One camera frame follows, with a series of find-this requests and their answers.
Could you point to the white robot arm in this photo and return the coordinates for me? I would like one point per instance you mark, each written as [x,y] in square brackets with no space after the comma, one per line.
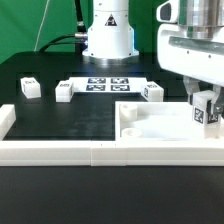
[110,38]

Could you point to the white U-shaped obstacle fence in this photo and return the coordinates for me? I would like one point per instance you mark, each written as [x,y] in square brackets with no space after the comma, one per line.
[128,152]

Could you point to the white square table top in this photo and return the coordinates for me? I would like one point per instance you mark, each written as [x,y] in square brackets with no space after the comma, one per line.
[157,121]

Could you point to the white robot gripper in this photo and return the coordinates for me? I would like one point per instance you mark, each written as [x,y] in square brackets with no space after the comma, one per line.
[190,42]

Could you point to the white sheet of tags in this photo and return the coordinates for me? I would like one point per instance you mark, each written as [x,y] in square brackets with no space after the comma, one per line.
[107,84]

